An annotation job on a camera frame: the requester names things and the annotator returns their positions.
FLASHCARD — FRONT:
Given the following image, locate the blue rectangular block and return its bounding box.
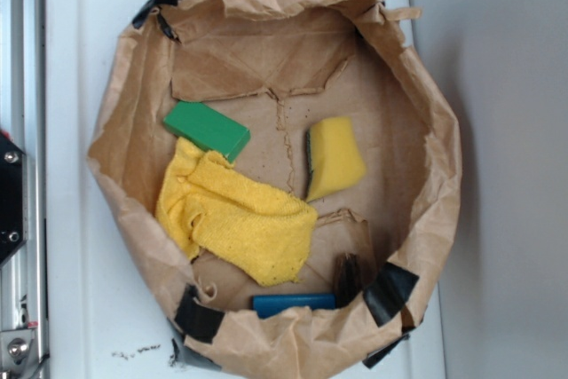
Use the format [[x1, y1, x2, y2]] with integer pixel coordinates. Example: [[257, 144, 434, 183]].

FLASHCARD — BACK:
[[252, 293, 336, 319]]

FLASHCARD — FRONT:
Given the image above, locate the black mounting plate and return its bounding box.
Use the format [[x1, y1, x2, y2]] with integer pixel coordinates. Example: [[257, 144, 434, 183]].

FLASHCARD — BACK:
[[0, 130, 26, 267]]

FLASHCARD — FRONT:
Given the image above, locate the white plastic tray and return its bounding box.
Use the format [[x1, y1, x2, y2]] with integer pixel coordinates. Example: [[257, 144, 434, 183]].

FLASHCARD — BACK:
[[45, 0, 408, 378]]

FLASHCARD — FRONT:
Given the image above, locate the yellow and green sponge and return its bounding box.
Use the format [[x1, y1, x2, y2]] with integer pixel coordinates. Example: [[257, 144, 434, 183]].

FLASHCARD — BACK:
[[306, 116, 367, 201]]

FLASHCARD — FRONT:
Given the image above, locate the green rectangular block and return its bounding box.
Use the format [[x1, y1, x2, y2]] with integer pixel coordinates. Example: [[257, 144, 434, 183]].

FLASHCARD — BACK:
[[163, 101, 251, 162]]

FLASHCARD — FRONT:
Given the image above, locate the aluminium frame rail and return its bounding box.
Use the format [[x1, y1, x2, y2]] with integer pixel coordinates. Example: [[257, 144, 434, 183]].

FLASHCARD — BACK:
[[1, 0, 50, 378]]

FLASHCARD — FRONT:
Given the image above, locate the dark brown wooden piece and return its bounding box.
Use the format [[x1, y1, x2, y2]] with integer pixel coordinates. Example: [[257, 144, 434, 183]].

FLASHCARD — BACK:
[[333, 253, 362, 308]]

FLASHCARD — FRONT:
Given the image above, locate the brown paper bag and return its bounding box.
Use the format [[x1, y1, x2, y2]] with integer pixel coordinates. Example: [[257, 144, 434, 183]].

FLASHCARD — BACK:
[[88, 0, 462, 378]]

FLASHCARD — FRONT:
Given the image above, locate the yellow microfiber cloth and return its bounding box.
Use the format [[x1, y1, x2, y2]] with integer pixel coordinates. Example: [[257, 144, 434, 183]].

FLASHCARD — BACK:
[[155, 138, 318, 287]]

